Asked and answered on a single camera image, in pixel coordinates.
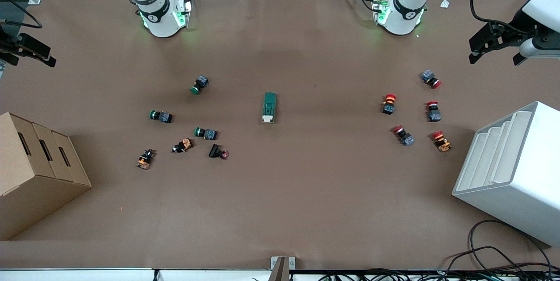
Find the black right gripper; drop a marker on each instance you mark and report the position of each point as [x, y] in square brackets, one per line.
[9, 45]

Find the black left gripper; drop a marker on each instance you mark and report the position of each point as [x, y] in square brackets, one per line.
[515, 28]

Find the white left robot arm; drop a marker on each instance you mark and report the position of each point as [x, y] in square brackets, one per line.
[404, 14]

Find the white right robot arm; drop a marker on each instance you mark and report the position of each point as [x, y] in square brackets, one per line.
[159, 18]

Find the small white paper scrap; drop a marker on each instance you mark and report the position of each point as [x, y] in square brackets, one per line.
[445, 3]

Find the red pushbutton blue-grey block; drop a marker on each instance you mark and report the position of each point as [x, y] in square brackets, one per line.
[407, 139]
[428, 76]
[434, 115]

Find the red pushbutton orange black block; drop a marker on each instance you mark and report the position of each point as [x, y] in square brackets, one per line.
[388, 107]

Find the brown cardboard box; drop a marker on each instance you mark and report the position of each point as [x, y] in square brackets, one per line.
[35, 176]

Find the green pushbutton blue-grey block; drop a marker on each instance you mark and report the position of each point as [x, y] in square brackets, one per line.
[164, 117]
[209, 134]
[201, 83]

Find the white slotted storage rack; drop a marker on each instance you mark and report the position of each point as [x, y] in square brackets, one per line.
[520, 184]

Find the black pushbutton red tip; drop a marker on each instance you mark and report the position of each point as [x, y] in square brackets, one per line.
[214, 151]

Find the white table edge rail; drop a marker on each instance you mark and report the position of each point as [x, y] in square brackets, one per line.
[87, 275]

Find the grey metal table bracket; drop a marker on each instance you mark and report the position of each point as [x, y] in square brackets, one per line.
[282, 265]

